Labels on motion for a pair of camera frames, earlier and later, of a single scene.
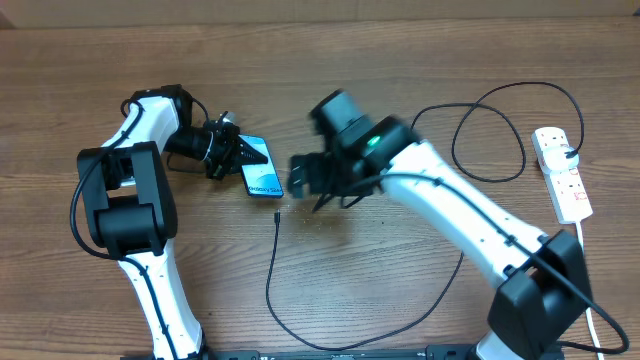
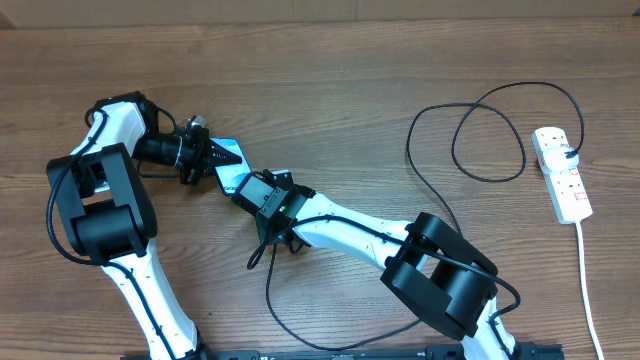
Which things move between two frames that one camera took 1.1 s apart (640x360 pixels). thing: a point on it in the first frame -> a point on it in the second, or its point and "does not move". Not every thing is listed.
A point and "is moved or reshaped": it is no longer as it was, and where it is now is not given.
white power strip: [566, 188] does not move
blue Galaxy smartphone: [261, 180] is moved or reshaped
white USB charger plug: [555, 158] does not move
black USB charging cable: [450, 282] -> [344, 222]
